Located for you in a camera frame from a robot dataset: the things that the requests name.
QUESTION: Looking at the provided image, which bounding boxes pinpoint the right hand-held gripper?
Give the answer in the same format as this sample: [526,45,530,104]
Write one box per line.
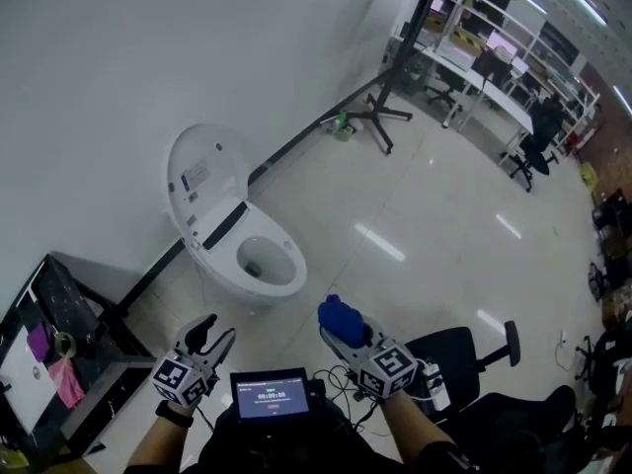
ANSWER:
[319,316,420,403]

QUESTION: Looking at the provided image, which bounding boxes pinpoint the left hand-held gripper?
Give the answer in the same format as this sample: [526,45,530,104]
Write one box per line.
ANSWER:
[149,313,237,410]

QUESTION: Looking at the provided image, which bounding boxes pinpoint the blue cloth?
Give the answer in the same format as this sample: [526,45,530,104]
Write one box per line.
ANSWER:
[317,293,367,351]

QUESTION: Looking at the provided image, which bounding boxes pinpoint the white toilet seat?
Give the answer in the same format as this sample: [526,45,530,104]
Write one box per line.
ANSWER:
[197,198,308,299]

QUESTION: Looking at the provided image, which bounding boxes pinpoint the person's left forearm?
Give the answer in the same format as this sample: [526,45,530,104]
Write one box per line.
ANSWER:
[126,402,198,474]

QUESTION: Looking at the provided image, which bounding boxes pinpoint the person's right forearm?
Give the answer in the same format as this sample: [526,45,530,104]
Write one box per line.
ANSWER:
[380,391,463,469]

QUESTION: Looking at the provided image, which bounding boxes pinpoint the white toilet base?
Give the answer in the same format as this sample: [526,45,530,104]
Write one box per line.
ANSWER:
[177,232,298,311]

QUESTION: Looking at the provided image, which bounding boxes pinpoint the pink cloth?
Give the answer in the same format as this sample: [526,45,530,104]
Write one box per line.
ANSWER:
[47,356,87,410]

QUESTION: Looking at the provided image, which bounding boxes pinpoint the purple cloth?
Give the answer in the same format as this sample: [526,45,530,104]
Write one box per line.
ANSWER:
[26,320,56,364]

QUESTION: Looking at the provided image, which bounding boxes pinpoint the white toilet lid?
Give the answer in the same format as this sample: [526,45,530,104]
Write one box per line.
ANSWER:
[166,123,251,247]

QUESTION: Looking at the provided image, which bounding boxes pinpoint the black wrist watch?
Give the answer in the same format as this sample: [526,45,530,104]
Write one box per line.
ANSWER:
[154,399,197,431]

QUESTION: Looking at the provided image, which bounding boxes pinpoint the black tablet screen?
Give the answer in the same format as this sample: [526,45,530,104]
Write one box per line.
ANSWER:
[229,366,313,423]

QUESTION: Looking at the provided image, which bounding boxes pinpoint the white power strip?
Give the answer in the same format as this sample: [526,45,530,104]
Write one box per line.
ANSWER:
[421,359,453,413]

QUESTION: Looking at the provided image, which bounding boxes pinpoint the black office chair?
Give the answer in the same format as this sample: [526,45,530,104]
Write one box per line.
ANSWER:
[443,384,596,474]
[405,319,522,418]
[426,69,464,112]
[507,133,560,194]

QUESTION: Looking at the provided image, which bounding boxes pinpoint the person's black clothed torso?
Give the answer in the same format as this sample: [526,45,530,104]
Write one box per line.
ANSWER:
[180,396,478,474]

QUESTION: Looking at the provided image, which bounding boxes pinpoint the tape roll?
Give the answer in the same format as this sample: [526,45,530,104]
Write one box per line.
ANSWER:
[52,330,78,360]

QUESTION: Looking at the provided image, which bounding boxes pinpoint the white flat board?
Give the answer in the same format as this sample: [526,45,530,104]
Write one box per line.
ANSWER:
[0,330,61,435]

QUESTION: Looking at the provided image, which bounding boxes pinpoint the green bottle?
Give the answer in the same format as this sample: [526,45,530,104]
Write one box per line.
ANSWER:
[332,110,355,143]

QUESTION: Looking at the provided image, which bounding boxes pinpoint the black rolling stand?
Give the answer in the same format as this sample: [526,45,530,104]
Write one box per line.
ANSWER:
[347,0,461,157]

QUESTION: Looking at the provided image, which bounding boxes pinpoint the pile of dark equipment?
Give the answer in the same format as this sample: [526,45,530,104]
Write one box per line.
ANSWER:
[587,188,632,328]

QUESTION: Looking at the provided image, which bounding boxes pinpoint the long white desk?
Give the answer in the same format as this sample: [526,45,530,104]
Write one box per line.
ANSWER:
[413,41,535,168]

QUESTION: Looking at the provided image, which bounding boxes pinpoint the black computer monitor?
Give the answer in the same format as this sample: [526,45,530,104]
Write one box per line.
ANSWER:
[471,48,514,89]

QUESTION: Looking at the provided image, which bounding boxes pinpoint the white shelving rack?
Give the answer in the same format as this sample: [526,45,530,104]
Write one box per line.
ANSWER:
[419,0,602,153]

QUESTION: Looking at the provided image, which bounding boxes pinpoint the black cable bundle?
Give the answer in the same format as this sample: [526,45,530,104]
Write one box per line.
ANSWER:
[309,366,384,432]

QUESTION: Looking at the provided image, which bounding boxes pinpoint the white charger with cable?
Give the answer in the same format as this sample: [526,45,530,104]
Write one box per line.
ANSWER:
[555,329,580,370]

